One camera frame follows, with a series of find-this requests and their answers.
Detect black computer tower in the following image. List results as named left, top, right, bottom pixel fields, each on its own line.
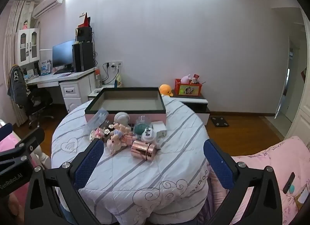
left=72, top=42, right=94, bottom=73

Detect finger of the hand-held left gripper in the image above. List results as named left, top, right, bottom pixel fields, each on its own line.
left=0, top=123, right=13, bottom=141
left=0, top=127, right=45, bottom=164

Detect black flower hair clip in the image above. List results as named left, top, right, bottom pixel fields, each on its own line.
left=103, top=123, right=115, bottom=136

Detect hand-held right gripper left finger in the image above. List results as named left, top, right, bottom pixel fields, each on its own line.
left=24, top=139, right=104, bottom=225

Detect bright pink blanket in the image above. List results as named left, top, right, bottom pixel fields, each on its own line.
left=0, top=119, right=32, bottom=216

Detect black box on tower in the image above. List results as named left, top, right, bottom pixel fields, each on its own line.
left=76, top=27, right=93, bottom=44

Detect white round-headed figurine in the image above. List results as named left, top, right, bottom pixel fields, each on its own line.
left=114, top=112, right=131, bottom=127

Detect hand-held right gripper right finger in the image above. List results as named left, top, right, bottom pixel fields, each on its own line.
left=203, top=139, right=282, bottom=225

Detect black power cables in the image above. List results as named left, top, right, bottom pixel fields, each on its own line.
left=102, top=62, right=121, bottom=86

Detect white plug-in night light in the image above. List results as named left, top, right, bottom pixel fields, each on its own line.
left=141, top=128, right=156, bottom=142

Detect white door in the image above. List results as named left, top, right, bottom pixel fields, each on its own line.
left=275, top=35, right=295, bottom=119

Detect pink pig doll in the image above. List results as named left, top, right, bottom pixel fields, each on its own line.
left=107, top=123, right=136, bottom=155

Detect white wall socket strip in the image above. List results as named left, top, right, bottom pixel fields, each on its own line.
left=103, top=61, right=123, bottom=69

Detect red triangular ornament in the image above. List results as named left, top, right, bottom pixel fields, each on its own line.
left=77, top=12, right=91, bottom=28

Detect dark patterned jacket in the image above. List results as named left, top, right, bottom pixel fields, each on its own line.
left=7, top=65, right=28, bottom=109

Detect white charger plug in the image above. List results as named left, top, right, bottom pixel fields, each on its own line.
left=151, top=121, right=167, bottom=141

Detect pale curtain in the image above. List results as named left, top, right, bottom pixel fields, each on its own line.
left=3, top=0, right=35, bottom=129

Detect white bed post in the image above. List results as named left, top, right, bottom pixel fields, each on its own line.
left=34, top=146, right=52, bottom=169

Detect pink printed bed quilt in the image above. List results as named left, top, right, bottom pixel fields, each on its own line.
left=211, top=135, right=310, bottom=225

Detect black office chair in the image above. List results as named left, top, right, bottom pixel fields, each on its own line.
left=10, top=65, right=55, bottom=129

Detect blue white box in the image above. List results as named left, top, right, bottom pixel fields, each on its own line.
left=40, top=59, right=52, bottom=75

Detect white desk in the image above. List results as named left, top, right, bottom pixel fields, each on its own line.
left=24, top=67, right=100, bottom=114

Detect low white side table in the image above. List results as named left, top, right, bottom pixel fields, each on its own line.
left=88, top=85, right=117, bottom=101

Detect white grey striped quilt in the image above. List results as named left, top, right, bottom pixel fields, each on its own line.
left=51, top=97, right=211, bottom=225

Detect red storage box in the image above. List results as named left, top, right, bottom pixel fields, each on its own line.
left=175, top=79, right=203, bottom=96

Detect pink white cartoon trinket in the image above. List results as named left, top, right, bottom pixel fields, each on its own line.
left=91, top=128, right=105, bottom=141

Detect pink box with dark rim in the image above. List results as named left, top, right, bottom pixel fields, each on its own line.
left=85, top=87, right=167, bottom=129

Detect clear plastic case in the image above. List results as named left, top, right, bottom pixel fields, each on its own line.
left=88, top=109, right=109, bottom=130

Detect rose gold canister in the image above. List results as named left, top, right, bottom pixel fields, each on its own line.
left=131, top=139, right=158, bottom=161

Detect black keyboard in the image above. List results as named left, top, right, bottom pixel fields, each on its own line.
left=53, top=68, right=74, bottom=75

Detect white air conditioner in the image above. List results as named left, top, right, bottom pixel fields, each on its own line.
left=33, top=0, right=66, bottom=19

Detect orange plush toy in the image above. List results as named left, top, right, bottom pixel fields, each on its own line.
left=158, top=84, right=174, bottom=98

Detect black bathroom scale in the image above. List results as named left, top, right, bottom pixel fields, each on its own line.
left=210, top=117, right=229, bottom=128

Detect black computer monitor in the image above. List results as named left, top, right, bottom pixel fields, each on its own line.
left=52, top=40, right=76, bottom=69

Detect white glass-door cabinet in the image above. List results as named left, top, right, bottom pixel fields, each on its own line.
left=15, top=28, right=40, bottom=66

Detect white black low cabinet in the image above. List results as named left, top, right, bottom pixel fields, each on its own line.
left=170, top=94, right=211, bottom=125

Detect black remote control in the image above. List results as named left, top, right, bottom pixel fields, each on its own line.
left=283, top=172, right=296, bottom=194

